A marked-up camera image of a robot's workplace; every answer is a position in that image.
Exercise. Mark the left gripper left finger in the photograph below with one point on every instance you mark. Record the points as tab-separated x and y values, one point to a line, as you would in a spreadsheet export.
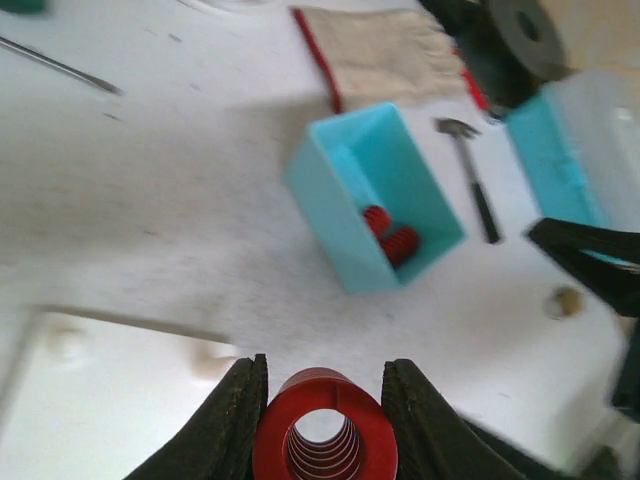
218	440

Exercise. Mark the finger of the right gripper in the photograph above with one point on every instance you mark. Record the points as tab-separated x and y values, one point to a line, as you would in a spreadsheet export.
604	261

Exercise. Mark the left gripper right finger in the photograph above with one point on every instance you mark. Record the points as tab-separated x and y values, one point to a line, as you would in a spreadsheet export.
433	441

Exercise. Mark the large red spring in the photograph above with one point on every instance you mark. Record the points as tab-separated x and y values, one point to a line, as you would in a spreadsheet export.
321	425

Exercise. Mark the brass padlock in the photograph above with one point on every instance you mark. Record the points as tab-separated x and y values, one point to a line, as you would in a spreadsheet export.
564	302

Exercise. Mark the translucent teal storage box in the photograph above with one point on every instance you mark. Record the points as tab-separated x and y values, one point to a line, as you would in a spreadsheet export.
577	141

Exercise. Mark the small claw hammer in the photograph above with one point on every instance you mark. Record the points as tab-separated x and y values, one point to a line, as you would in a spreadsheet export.
460	132

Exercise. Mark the red springs in tray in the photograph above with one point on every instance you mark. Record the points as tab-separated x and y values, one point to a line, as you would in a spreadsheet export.
398	243

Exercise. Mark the black rubber disc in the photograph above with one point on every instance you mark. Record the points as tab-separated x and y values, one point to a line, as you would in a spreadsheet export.
531	36

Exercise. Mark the blue plastic tray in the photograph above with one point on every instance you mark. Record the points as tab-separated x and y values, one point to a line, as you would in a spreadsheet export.
350	162

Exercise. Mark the beige work glove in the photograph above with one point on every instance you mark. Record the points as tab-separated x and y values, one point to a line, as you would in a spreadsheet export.
401	56

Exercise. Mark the black yellow screwdriver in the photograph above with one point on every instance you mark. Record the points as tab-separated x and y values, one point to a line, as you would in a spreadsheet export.
54	64

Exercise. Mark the green plastic case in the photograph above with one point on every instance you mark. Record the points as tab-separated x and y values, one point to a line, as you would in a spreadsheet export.
23	7

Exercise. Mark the white peg base plate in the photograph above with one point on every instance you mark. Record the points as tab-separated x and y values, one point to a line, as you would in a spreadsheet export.
93	399

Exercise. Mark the red handled tool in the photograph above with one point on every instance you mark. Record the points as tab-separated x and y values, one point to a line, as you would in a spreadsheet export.
480	98

